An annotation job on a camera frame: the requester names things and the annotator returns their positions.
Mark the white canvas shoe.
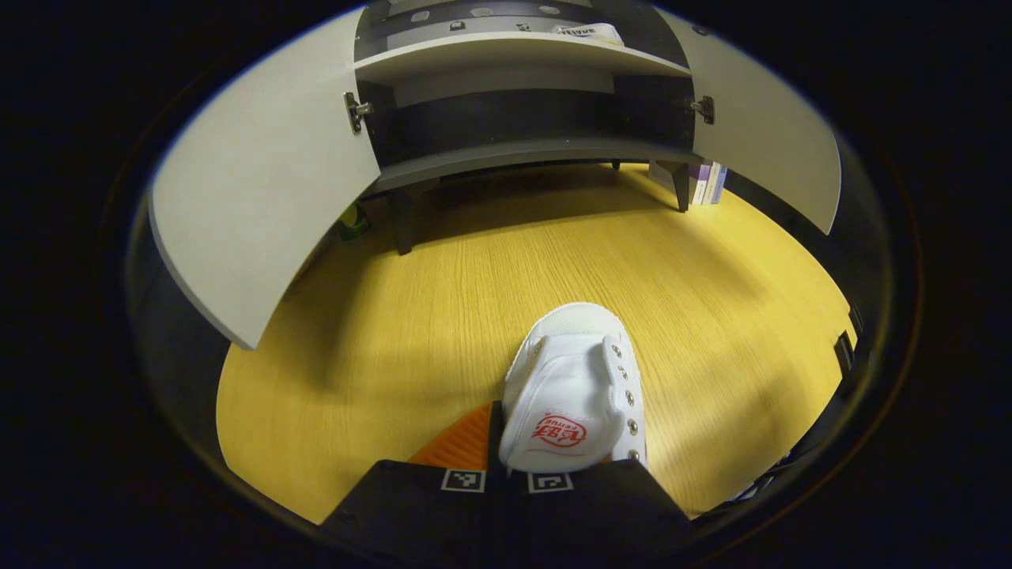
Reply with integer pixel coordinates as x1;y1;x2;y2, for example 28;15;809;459
498;302;648;475
551;23;625;46

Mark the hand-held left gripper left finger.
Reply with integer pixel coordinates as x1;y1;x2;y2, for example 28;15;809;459
320;401;507;558

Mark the green object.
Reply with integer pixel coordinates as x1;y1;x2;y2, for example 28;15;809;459
338;202;371;242

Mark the white shoe cabinet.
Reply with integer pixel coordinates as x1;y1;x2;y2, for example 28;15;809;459
352;0;708;255

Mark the white cabinet door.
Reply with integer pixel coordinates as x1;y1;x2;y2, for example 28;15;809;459
656;8;841;236
148;8;382;350

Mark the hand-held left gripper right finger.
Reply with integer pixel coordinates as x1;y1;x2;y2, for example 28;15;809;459
506;458;695;558

